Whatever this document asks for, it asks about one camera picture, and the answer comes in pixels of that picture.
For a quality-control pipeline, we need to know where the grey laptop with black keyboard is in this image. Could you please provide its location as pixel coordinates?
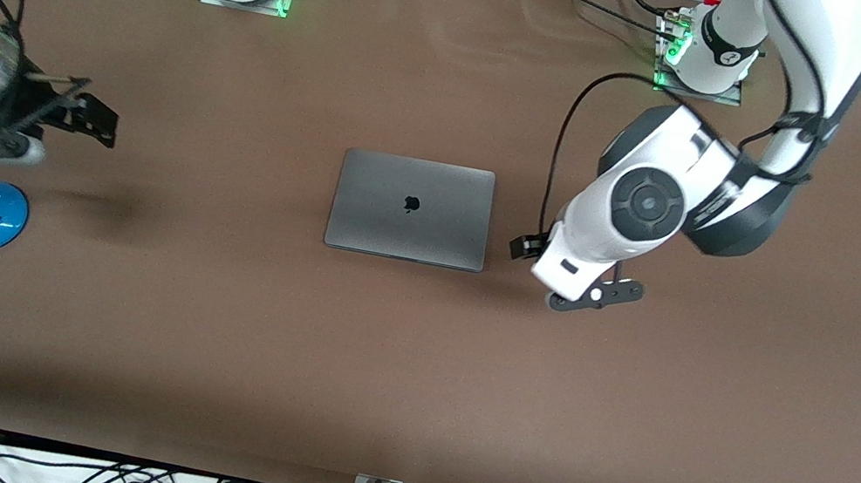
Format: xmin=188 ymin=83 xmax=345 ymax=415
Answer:
xmin=322 ymin=144 xmax=500 ymax=276

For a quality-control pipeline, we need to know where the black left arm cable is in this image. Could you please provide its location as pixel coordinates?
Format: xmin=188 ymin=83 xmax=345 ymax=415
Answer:
xmin=533 ymin=0 xmax=851 ymax=294

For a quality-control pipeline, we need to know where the black cable on table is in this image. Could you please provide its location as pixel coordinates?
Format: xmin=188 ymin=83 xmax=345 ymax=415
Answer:
xmin=524 ymin=0 xmax=680 ymax=39

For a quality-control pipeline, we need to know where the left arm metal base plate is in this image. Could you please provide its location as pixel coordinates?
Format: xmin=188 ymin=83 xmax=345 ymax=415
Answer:
xmin=647 ymin=12 xmax=756 ymax=109

